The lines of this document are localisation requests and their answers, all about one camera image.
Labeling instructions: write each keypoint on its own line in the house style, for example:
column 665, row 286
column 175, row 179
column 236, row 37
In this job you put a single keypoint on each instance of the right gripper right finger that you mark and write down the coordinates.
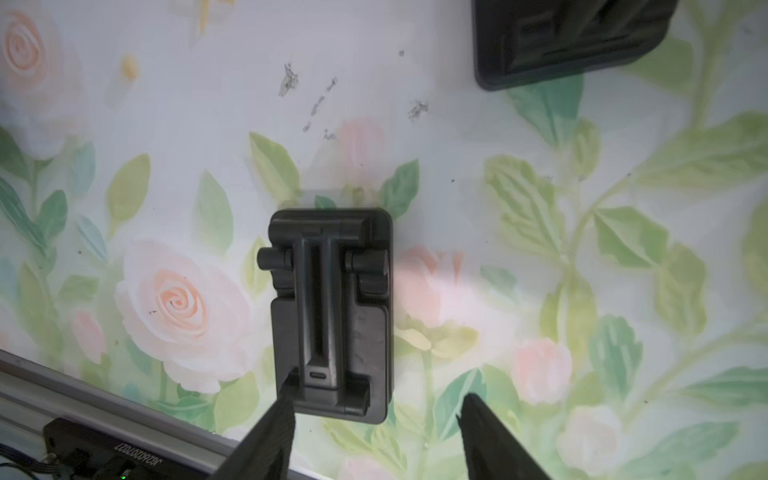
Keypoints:
column 491, row 451

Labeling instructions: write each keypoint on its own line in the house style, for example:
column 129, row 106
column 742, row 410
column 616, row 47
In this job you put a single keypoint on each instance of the aluminium front rail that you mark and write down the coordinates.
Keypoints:
column 32, row 396

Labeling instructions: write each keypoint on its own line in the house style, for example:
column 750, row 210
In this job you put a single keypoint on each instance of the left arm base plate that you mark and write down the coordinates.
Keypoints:
column 81, row 452

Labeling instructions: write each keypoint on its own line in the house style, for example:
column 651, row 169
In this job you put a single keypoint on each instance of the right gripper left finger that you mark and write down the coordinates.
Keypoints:
column 265, row 451

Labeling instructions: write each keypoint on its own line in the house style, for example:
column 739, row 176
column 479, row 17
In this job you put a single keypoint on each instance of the black phone stand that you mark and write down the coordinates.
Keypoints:
column 521, row 42
column 331, row 319

